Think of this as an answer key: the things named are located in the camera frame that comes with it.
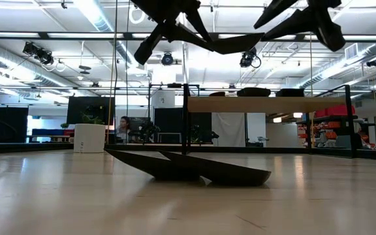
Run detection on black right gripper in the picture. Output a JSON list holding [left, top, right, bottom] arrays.
[[253, 0, 346, 52]]

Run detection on dark monitor screen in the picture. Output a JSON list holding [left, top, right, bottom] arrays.
[[121, 116, 151, 133]]

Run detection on black wall monitor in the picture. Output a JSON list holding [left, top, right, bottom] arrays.
[[66, 96, 116, 126]]

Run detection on white hanging cloth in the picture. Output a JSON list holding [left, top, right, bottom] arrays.
[[211, 112, 247, 148]]

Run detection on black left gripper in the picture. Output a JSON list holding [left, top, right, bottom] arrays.
[[132, 0, 215, 65]]

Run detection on red storage box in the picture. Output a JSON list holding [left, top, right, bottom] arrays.
[[314, 104, 356, 118]]

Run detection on white ceiling vent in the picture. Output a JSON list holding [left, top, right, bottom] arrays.
[[344, 42, 360, 61]]

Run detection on storage rack orange bins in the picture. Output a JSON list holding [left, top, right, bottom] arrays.
[[297, 104, 376, 150]]

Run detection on black hanging cable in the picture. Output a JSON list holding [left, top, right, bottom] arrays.
[[124, 0, 131, 144]]

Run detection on yellow hanging cable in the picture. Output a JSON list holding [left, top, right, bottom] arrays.
[[106, 0, 119, 144]]

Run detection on white cable ring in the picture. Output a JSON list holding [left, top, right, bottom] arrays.
[[129, 5, 146, 25]]

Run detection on small plant in white pot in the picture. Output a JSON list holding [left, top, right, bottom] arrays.
[[73, 110, 106, 154]]

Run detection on raised wooden shelf black legs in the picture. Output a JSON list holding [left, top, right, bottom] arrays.
[[181, 83, 359, 157]]

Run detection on black twin ceiling spotlight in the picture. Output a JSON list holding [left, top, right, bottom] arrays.
[[22, 41, 55, 66]]

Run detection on person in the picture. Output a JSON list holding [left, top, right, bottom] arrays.
[[115, 116, 132, 144]]

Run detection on black ceiling camera with cable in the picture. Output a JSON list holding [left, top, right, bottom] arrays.
[[239, 48, 262, 69]]

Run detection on black cabinet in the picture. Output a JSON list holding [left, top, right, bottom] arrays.
[[0, 106, 29, 144]]

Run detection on silver ceiling air duct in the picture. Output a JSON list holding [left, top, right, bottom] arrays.
[[0, 45, 78, 95], [298, 42, 376, 91], [73, 0, 146, 79]]

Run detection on round black ceiling camera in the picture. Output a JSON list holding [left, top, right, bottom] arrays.
[[161, 52, 175, 66]]

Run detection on black partition panel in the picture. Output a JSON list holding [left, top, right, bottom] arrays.
[[153, 107, 213, 144]]

